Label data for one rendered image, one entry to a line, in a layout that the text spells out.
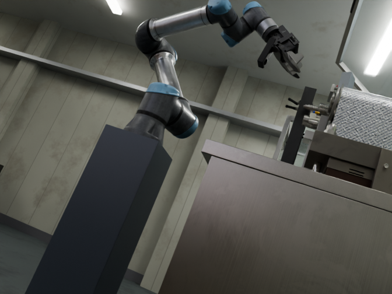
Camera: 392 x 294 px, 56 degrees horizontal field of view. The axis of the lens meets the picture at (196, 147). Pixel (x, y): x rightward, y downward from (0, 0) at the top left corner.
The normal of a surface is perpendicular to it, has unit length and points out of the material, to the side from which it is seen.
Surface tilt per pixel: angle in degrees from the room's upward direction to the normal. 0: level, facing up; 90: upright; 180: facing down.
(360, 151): 90
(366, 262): 90
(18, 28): 90
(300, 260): 90
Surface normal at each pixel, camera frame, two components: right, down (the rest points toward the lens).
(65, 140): -0.16, -0.33
